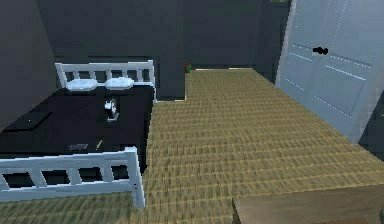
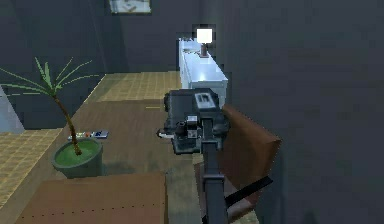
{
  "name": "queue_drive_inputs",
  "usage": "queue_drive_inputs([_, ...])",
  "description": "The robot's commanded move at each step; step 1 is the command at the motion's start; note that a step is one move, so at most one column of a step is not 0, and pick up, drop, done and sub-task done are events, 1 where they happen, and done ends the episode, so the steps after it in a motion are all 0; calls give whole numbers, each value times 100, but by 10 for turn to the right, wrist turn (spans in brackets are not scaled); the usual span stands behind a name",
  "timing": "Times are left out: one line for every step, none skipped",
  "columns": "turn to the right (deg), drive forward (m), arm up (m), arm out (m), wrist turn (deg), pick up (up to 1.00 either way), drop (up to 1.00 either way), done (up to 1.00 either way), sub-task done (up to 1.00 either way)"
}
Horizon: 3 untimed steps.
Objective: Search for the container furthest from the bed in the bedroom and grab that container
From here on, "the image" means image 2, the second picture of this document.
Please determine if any light brown box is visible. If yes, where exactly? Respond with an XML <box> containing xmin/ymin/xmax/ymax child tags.
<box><xmin>14</xmin><ymin>171</ymin><xmax>168</xmax><ymax>224</ymax></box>

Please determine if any black boxy appliance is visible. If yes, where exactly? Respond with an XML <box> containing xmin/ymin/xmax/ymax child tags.
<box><xmin>163</xmin><ymin>87</ymin><xmax>232</xmax><ymax>156</ymax></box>

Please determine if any green plant in grey pot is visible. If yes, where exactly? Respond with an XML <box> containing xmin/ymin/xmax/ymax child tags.
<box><xmin>0</xmin><ymin>56</ymin><xmax>105</xmax><ymax>180</ymax></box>

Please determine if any dark brown table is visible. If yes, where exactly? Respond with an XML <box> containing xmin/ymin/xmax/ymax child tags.
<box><xmin>0</xmin><ymin>99</ymin><xmax>205</xmax><ymax>224</ymax></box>

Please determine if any grey remote control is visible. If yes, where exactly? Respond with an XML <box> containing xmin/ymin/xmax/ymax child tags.
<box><xmin>67</xmin><ymin>130</ymin><xmax>110</xmax><ymax>141</ymax></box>

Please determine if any white sideboard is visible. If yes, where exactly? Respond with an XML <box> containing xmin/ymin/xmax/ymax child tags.
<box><xmin>178</xmin><ymin>37</ymin><xmax>230</xmax><ymax>108</ymax></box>

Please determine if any brown chair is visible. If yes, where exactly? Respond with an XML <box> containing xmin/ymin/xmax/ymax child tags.
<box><xmin>193</xmin><ymin>103</ymin><xmax>283</xmax><ymax>223</ymax></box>

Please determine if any framed wall picture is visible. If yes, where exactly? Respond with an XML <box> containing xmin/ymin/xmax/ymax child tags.
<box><xmin>108</xmin><ymin>0</ymin><xmax>152</xmax><ymax>15</ymax></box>

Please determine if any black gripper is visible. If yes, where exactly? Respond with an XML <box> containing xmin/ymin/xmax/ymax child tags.
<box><xmin>156</xmin><ymin>120</ymin><xmax>188</xmax><ymax>140</ymax></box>

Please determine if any white shade table lamp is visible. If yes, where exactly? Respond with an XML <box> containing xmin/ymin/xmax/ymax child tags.
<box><xmin>195</xmin><ymin>27</ymin><xmax>214</xmax><ymax>58</ymax></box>

